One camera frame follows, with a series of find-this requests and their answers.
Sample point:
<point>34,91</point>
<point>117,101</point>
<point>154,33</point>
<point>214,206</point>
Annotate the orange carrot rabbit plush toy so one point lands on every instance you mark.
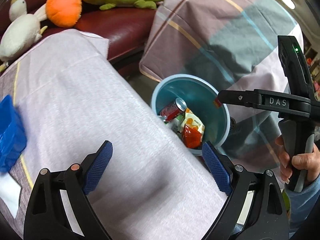
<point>65,7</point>

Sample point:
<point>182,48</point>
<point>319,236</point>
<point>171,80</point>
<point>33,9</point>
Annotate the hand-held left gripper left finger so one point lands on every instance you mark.
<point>100,165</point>

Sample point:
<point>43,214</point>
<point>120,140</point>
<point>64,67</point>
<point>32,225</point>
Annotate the person's right hand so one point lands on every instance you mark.
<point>313,165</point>

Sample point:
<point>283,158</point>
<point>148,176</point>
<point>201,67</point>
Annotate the person's right forearm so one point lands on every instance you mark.
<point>307,202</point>

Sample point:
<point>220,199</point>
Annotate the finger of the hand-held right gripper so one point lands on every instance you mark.
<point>240,97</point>

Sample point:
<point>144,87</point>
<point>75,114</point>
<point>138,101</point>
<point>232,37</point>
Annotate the plaid blanket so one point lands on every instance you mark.
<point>212,30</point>

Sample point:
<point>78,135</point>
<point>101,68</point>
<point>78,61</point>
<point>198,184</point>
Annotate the blue plastic tray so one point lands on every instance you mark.
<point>12,135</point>

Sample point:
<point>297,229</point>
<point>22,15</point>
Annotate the yellow snack packet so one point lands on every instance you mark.
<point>193,120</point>

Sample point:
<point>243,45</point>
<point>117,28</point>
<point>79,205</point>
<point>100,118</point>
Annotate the white duck plush toy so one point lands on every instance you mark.
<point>20,32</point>

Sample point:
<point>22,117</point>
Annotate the white ceiling light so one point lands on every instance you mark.
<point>287,1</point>

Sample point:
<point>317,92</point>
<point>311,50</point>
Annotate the red orange snack packet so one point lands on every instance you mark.
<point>192,137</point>

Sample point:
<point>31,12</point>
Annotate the red soda can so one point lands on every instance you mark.
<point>172,108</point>

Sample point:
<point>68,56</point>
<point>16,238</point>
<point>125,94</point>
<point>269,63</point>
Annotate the dark red leather sofa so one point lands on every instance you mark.
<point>120,27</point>

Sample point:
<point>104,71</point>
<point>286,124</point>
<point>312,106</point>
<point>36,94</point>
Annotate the green white medicine box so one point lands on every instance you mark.
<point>176,125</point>

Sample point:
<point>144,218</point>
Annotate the cluttered shelf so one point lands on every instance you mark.
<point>313,67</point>

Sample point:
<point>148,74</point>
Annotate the teal plastic bin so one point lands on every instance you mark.
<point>197,97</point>

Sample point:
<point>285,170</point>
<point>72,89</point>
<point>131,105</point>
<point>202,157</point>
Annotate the pale purple tablecloth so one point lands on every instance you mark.
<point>100,92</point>

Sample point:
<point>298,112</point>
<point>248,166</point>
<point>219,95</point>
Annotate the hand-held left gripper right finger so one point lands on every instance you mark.
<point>217,167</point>

